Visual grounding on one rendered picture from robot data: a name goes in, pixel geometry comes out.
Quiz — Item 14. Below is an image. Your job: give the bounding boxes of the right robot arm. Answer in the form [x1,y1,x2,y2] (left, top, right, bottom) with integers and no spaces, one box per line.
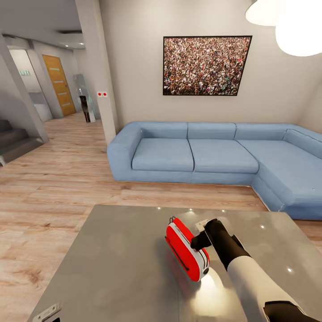
[190,219,320,322]

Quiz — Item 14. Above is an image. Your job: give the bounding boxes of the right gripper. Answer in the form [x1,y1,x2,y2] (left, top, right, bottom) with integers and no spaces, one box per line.
[190,232,211,251]

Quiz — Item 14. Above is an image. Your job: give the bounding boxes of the radio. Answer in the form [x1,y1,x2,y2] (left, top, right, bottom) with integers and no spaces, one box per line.
[165,218,210,282]

